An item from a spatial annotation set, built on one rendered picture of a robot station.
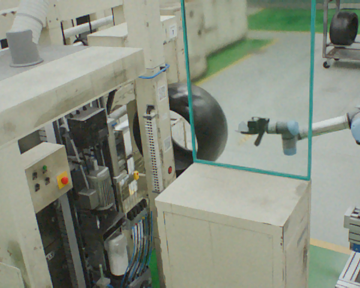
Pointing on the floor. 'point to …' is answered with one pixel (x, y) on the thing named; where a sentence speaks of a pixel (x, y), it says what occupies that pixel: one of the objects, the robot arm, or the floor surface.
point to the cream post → (152, 97)
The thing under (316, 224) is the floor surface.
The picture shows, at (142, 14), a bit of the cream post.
